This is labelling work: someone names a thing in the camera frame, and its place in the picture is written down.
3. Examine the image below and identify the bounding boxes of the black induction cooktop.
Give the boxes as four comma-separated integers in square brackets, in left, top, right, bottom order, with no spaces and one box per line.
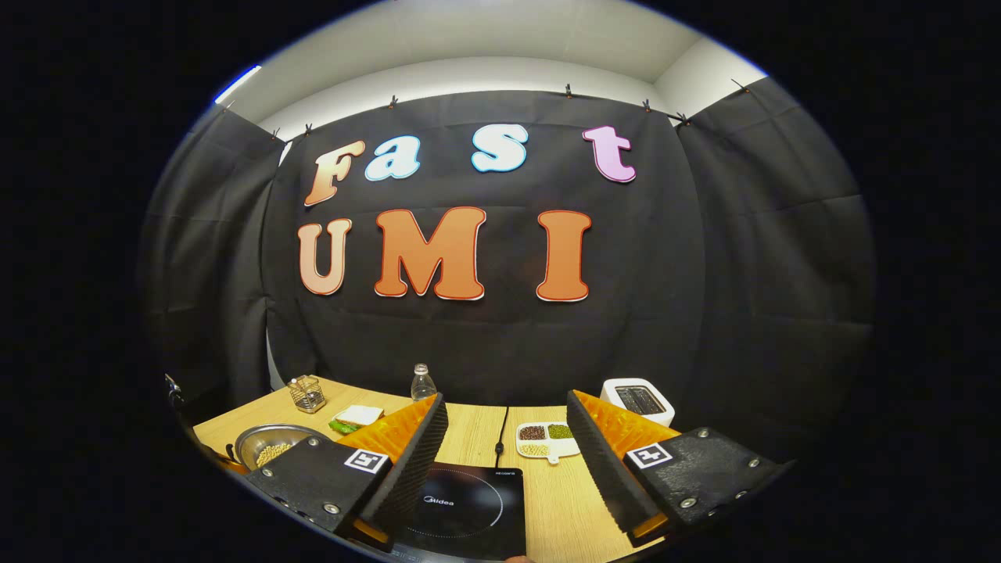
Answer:
[391,461,527,562]

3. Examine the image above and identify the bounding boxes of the white divided dish of beans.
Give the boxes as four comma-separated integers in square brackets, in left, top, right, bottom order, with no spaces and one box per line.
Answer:
[515,421,581,465]

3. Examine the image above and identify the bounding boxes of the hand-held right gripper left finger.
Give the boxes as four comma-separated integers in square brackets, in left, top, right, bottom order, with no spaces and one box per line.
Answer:
[246,393,450,552]

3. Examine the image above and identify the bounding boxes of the small ceiling light panel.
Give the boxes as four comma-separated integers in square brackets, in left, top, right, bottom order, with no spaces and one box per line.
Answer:
[213,64,264,106]

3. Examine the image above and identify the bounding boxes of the wire mesh holder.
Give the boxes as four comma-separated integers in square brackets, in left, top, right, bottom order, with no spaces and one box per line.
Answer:
[287,375,327,414]

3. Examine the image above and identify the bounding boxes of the sandwich with lettuce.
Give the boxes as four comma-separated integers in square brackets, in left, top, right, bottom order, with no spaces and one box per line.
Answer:
[328,404,385,436]

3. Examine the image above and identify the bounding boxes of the black backdrop cloth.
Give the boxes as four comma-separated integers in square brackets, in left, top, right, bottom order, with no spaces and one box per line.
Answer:
[141,78,875,470]

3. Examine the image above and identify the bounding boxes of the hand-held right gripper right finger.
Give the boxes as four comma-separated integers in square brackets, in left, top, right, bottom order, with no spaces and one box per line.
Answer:
[566,389,797,548]

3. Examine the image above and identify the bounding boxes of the white toaster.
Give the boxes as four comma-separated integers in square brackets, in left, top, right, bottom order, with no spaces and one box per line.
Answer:
[601,378,676,429]

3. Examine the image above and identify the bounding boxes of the steel pot with black handles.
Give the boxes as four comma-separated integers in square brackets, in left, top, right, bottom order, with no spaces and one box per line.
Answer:
[227,424,329,474]

